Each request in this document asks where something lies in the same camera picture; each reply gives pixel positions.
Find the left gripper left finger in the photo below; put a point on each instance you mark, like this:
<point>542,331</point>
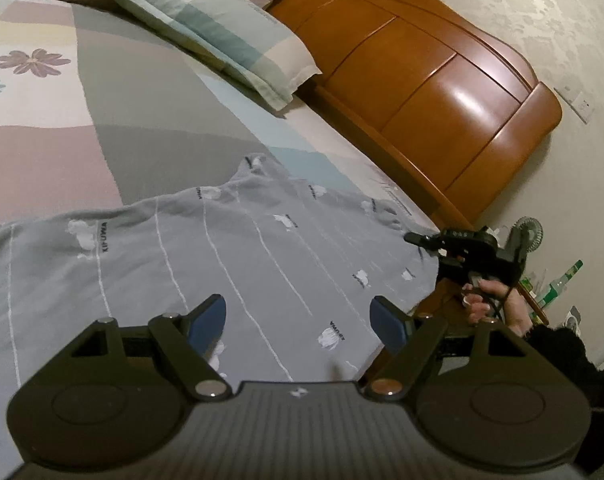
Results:
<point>185,341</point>

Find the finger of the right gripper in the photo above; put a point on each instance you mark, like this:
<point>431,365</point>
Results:
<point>427,242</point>

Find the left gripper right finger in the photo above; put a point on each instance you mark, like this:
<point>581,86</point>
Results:
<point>411,342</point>

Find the grey patterned pyjama trousers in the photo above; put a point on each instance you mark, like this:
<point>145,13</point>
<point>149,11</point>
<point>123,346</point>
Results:
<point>297,264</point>

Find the black sleeved right forearm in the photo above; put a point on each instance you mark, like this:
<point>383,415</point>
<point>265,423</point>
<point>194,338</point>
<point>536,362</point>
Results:
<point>566,351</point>

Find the person's right hand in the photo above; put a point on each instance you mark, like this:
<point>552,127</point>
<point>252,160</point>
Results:
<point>491,298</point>

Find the green desk fan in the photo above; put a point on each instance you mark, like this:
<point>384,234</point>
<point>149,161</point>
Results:
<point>525,236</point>

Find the green glass bottle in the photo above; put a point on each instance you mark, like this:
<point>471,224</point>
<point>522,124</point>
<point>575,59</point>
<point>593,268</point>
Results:
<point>554,289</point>

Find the wooden headboard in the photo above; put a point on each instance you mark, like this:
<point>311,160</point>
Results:
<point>447,111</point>

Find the checked patchwork bed sheet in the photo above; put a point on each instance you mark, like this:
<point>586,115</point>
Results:
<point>96,112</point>

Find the checked pastel pillow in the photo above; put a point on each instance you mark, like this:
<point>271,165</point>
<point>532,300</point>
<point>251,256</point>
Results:
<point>235,37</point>

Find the white wall socket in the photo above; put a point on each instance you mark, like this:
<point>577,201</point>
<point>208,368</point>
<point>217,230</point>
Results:
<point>579,101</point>

